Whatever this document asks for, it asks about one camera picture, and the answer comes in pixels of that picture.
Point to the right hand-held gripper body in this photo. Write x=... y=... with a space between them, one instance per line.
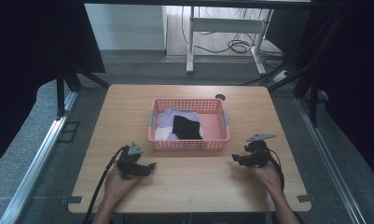
x=258 y=152

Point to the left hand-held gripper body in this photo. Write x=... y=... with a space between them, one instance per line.
x=129 y=161

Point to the person's right hand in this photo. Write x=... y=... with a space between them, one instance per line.
x=268 y=175

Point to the person's left hand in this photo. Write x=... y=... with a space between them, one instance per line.
x=117 y=185

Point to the white cloth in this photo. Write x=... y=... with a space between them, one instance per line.
x=161 y=133

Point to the pink plastic basket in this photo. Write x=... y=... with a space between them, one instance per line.
x=214 y=124

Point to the lavender cloth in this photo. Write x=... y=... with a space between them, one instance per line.
x=166 y=117

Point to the black cloth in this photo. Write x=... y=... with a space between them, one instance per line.
x=186 y=127

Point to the white power strip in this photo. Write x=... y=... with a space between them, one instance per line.
x=281 y=76

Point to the black metal stand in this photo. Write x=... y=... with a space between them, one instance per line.
x=306 y=77

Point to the black tripod stand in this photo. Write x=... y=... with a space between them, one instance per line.
x=68 y=84

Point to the dark curtain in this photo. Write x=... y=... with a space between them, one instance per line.
x=26 y=62
x=358 y=77

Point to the black panel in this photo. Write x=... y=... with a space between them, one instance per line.
x=284 y=28

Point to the aluminium rail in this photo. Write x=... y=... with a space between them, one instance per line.
x=35 y=168
x=330 y=161

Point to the white metal desk frame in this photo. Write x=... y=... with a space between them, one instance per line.
x=225 y=25

